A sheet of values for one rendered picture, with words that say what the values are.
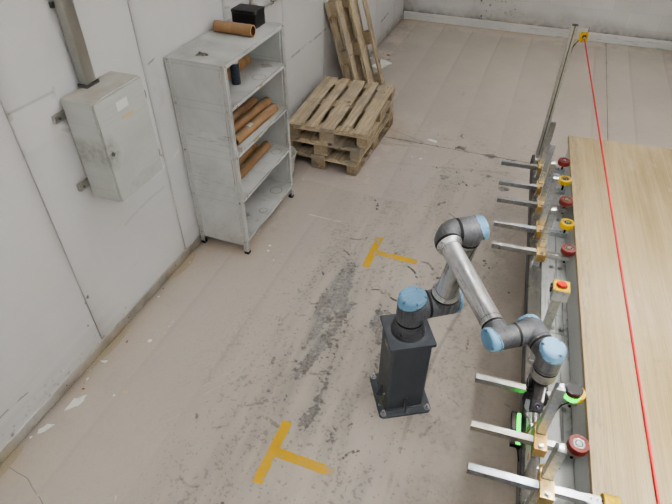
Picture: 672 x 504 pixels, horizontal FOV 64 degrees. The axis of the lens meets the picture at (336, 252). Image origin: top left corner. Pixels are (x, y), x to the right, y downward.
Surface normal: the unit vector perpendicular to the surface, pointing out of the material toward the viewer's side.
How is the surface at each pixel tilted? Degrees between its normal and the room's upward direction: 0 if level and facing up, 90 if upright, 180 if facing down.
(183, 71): 90
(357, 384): 0
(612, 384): 0
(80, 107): 90
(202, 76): 90
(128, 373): 0
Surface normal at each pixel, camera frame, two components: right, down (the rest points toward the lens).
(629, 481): 0.00, -0.76
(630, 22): -0.36, 0.61
